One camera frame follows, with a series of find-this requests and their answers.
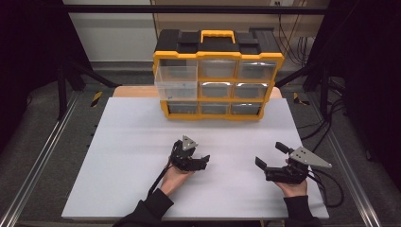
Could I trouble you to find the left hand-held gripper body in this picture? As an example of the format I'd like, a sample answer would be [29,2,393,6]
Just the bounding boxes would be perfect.
[169,135,202,172]

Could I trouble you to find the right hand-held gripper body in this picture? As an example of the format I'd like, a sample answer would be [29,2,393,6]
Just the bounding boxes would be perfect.
[264,146,333,184]

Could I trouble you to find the clear plastic storage drawer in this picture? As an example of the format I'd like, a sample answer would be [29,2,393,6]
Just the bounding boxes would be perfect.
[153,65,200,102]

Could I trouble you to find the yellow black drawer organizer cabinet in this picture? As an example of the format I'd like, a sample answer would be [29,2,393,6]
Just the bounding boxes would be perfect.
[152,28,286,121]

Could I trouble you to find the person's right hand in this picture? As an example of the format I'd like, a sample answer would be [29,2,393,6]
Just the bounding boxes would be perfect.
[273,181,308,199]

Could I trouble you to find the person's left hand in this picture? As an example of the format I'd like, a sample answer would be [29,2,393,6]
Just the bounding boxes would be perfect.
[160,165,194,197]

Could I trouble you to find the yellow black hazard tape strip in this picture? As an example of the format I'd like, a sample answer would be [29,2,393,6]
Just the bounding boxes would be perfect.
[90,91,104,109]
[292,92,311,107]

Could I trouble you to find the black metal stand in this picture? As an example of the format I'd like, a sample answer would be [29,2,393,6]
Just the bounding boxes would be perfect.
[273,61,333,118]
[56,58,123,121]

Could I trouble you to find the wooden board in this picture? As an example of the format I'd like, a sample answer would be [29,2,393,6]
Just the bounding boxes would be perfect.
[113,85,283,99]

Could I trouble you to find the set of clear plastic drawers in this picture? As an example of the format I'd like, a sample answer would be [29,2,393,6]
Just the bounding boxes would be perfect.
[166,59,278,115]

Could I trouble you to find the black curtain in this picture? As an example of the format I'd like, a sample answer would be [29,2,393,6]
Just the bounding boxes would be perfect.
[306,0,401,183]
[0,0,93,152]

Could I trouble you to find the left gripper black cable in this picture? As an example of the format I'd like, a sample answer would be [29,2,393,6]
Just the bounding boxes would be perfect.
[147,162,174,197]

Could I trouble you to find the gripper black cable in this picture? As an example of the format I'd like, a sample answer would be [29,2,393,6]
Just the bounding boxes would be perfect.
[306,168,345,209]
[147,162,174,197]

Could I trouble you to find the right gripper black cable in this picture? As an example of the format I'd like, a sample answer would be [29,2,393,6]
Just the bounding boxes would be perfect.
[306,168,345,209]

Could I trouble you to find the black floor cables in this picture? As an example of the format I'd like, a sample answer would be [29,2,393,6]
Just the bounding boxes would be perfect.
[298,97,348,153]

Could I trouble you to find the aluminium floor rail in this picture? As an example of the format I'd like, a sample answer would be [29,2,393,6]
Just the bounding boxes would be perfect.
[325,128,383,227]
[0,90,80,227]

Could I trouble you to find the hanging black wall cables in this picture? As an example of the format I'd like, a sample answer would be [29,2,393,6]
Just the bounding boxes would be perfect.
[276,13,317,67]

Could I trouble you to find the black horizontal frame bar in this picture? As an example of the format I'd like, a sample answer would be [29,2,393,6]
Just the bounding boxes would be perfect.
[61,4,329,15]

